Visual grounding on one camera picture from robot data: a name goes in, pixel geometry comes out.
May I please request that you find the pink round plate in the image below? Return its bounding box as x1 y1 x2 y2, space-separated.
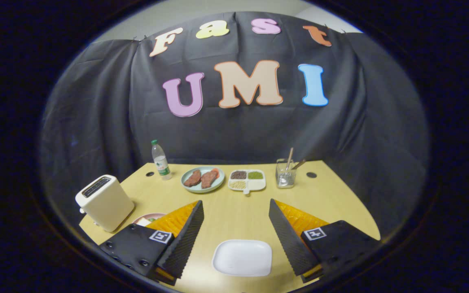
132 213 167 227

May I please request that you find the pale green round plate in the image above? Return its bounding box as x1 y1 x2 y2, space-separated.
180 166 226 193

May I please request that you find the clear glass cup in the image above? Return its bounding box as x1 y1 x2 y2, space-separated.
276 158 297 189

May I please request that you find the white toaster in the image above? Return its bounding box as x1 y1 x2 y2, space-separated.
75 175 135 233

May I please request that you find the clear plastic water bottle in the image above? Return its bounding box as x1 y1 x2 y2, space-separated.
151 140 173 181

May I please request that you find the brown meat piece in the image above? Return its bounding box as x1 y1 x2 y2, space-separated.
200 169 219 189
183 170 202 188

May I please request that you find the white square plate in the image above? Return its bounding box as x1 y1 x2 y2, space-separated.
212 239 273 278

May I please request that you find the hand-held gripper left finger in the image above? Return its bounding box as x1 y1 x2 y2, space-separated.
98 199 205 286

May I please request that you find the white divided dish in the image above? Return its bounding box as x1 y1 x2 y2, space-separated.
228 169 267 195

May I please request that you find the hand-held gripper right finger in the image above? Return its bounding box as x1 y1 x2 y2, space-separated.
268 198 381 284

